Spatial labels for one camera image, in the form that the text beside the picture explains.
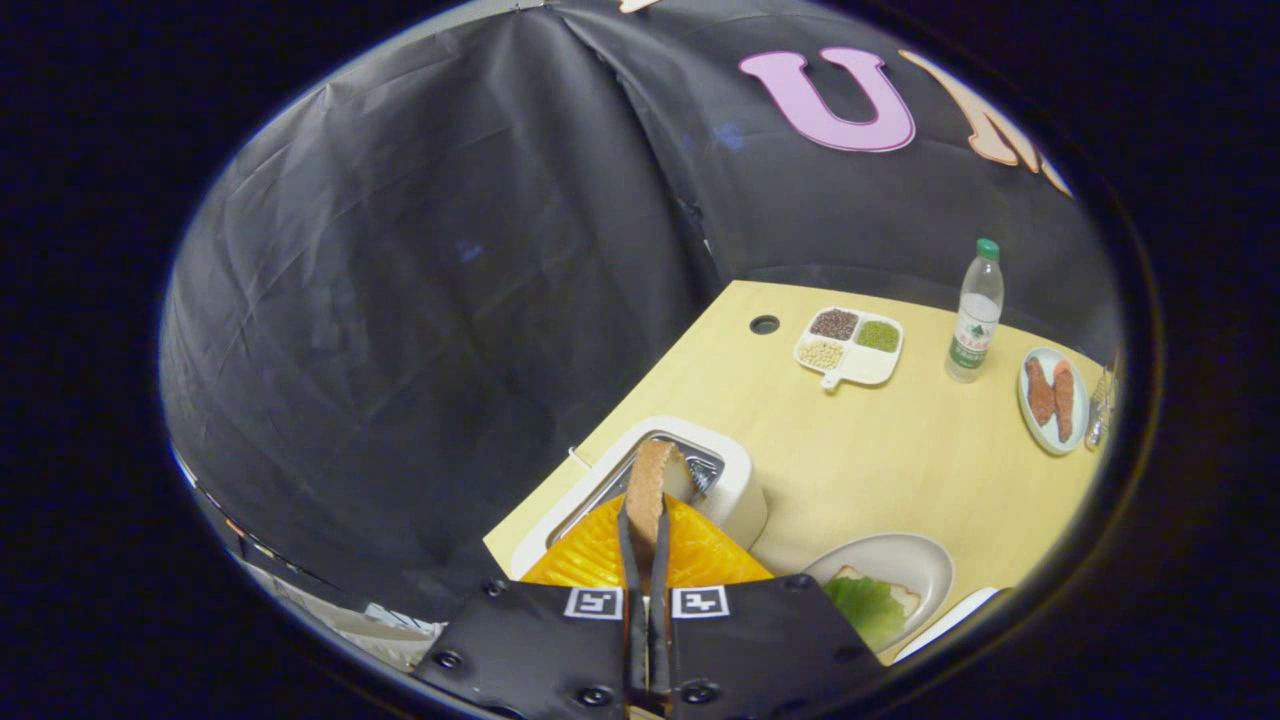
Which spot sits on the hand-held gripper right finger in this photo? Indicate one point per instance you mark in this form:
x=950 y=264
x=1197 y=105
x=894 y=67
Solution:
x=661 y=620

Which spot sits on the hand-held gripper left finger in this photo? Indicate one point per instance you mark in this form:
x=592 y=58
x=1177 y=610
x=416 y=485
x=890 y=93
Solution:
x=632 y=620

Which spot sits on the brown-crust bread slice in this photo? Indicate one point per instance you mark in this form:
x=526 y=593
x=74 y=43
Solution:
x=650 y=480

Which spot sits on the white toaster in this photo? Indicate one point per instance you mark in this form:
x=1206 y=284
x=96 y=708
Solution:
x=740 y=500

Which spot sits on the white bread slice under lettuce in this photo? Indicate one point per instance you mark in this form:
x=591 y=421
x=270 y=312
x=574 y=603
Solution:
x=906 y=598

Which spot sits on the grey-white oval plate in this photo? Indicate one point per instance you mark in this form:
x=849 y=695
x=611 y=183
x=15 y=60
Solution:
x=900 y=558

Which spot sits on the white round plate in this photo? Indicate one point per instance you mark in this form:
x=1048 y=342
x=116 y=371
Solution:
x=950 y=620

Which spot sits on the pile of pale beans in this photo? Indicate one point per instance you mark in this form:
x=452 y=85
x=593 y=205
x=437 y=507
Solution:
x=820 y=354

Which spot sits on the white compartment dish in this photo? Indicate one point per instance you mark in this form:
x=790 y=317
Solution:
x=870 y=368

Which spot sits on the pile of dark red beans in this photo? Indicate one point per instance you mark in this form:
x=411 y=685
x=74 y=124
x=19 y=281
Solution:
x=834 y=323

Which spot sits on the pile of green beans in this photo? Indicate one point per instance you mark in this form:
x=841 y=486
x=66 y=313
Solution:
x=877 y=335

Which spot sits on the pale green plate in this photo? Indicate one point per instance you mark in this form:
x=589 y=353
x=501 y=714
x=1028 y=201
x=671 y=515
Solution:
x=1045 y=437

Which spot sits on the clear green-capped water bottle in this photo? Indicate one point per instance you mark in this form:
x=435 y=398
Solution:
x=975 y=330

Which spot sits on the brown meat piece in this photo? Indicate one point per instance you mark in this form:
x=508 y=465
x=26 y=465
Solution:
x=1040 y=392
x=1064 y=400

